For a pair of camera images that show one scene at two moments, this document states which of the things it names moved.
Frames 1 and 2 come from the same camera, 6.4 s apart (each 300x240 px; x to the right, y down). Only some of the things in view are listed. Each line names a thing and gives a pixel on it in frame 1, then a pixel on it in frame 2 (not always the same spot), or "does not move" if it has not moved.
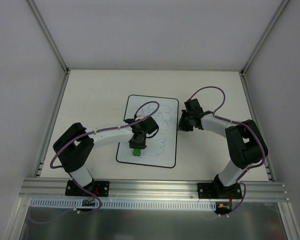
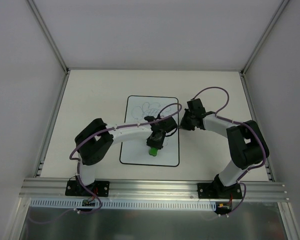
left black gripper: x=137 y=145 to x=154 y=143
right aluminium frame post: x=253 y=113 does not move
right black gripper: x=183 y=122 does not move
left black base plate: x=100 y=188 does not move
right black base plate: x=218 y=191 does not move
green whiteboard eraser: x=137 y=151 to x=153 y=151
